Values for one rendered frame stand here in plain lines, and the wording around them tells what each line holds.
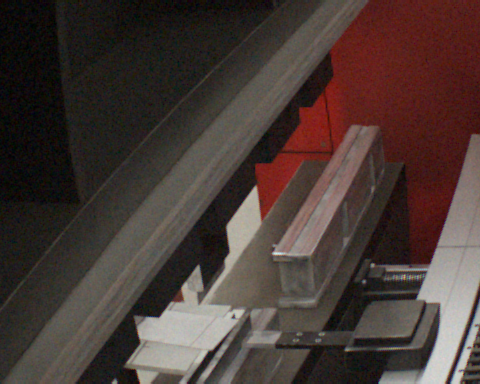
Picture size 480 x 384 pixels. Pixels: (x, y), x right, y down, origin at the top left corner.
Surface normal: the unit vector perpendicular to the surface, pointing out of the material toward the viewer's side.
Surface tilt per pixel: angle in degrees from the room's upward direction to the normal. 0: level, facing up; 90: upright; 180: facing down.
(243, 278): 0
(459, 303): 0
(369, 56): 90
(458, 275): 0
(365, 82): 90
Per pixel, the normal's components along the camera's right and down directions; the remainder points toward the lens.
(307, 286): -0.31, 0.42
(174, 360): -0.13, -0.91
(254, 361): 0.94, 0.01
